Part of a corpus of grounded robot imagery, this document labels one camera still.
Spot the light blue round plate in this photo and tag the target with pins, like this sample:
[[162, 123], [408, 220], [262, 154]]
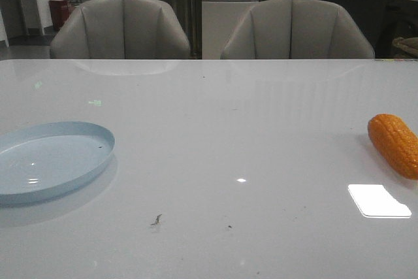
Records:
[[49, 160]]

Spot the orange corn cob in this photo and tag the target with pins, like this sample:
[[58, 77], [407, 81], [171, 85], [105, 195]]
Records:
[[396, 142]]

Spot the right grey upholstered chair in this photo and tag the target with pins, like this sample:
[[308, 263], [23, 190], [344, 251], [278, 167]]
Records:
[[297, 29]]

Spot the grey upholstered chair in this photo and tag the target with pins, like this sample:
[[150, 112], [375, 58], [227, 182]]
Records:
[[297, 29], [121, 29]]

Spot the left grey upholstered chair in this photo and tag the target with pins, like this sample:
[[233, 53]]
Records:
[[121, 29]]

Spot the white cabinet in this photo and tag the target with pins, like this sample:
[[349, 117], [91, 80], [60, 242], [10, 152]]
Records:
[[230, 11]]

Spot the red bin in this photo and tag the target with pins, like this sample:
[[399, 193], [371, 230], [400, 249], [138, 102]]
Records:
[[60, 11]]

